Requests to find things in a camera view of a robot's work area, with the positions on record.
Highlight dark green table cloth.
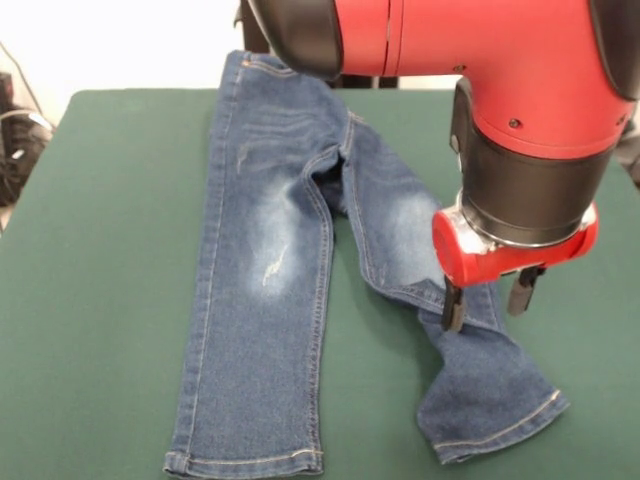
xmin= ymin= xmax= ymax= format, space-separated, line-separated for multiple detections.
xmin=0 ymin=88 xmax=640 ymax=480

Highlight blue denim jeans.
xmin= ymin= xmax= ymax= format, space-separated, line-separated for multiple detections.
xmin=162 ymin=48 xmax=571 ymax=479

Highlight grey wheeled chair base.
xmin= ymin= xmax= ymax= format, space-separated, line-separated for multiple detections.
xmin=614 ymin=117 xmax=640 ymax=189

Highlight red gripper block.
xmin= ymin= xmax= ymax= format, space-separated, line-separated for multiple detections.
xmin=431 ymin=192 xmax=600 ymax=334

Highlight black equipment with cables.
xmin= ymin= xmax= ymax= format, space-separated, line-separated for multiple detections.
xmin=0 ymin=72 xmax=55 ymax=207

